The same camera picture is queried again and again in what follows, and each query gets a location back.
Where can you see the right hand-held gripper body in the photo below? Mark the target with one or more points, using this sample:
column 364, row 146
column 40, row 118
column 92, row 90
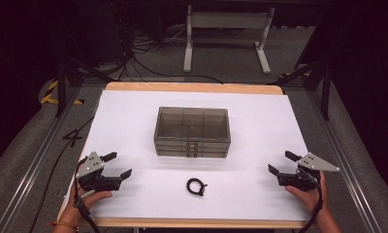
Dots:
column 315, row 163

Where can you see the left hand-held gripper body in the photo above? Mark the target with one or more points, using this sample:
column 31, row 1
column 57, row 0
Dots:
column 90, row 166

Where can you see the transparent grey drawer box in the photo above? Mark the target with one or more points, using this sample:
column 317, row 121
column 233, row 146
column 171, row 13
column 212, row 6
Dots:
column 192, row 129

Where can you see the person's left hand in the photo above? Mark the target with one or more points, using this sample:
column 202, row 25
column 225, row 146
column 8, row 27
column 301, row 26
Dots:
column 95, row 196

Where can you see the person's right hand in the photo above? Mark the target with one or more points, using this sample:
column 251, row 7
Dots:
column 310, row 199

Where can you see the black metal stand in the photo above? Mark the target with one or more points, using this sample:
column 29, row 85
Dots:
column 61, row 84
column 326, row 93

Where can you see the yellow black hazard tape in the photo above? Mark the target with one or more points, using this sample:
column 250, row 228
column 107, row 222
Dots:
column 49, row 92

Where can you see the aluminium floor rail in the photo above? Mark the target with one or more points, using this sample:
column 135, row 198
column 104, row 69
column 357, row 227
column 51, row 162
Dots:
column 38, row 161
column 357, row 194

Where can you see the white metal table frame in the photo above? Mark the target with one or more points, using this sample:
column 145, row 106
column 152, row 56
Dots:
column 229, row 20

